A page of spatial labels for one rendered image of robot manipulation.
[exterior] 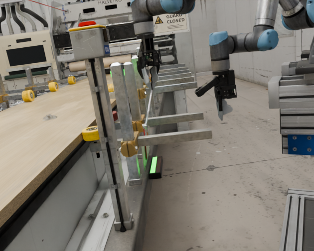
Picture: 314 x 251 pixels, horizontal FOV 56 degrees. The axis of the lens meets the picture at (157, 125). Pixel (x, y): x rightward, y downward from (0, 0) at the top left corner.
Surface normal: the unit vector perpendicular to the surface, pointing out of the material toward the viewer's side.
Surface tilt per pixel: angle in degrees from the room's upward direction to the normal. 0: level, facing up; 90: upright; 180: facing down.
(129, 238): 0
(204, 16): 90
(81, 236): 0
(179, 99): 90
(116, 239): 0
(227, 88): 90
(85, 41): 90
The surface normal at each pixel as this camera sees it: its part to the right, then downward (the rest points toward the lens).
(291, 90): -0.44, 0.29
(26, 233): 0.99, -0.11
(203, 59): 0.06, 0.25
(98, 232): -0.14, -0.96
